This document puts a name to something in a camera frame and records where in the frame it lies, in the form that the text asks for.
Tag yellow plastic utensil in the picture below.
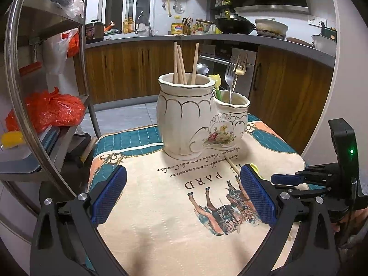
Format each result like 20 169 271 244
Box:
250 163 261 179

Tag wooden chopstick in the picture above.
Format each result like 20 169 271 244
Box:
224 155 240 176
173 42 178 84
190 42 199 85
176 45 187 85

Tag silver steel fork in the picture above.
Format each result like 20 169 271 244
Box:
224 58 237 104

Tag green handled utensil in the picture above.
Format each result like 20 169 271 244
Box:
209 74 221 100

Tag silver flower spoon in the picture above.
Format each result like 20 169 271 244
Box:
196 63 209 75

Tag kitchen faucet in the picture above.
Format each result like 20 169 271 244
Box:
135 14 153 36

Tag person right hand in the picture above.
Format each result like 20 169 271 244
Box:
331 208 367 248

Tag wooden base cabinets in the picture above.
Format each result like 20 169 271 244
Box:
86 40 333 153

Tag printed horse table mat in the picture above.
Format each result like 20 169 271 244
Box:
89 116 305 275

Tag white ceramic double utensil holder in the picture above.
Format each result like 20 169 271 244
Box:
157 73 250 160

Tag white bowl on counter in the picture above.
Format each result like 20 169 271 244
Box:
311 35 337 57

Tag red plastic bag lower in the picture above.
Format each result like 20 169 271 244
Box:
5 86 87 134

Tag green box on counter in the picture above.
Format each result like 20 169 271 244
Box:
321 26 337 42

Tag built-in steel oven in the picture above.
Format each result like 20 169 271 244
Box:
199 40 258 97

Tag steel shelving rack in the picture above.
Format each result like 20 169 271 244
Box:
1 0 94 212

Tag white ceramic pot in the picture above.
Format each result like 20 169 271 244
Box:
254 19 288 40

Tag black wok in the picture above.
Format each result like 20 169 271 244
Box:
196 11 256 35

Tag white plastic bag hanging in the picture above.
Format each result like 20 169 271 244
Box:
42 28 78 75

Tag yellow tin can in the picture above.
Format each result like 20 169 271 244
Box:
170 23 183 35

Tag red plastic bag hanging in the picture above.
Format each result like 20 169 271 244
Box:
61 28 79 58

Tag dark rice cooker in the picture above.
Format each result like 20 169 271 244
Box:
86 19 104 44

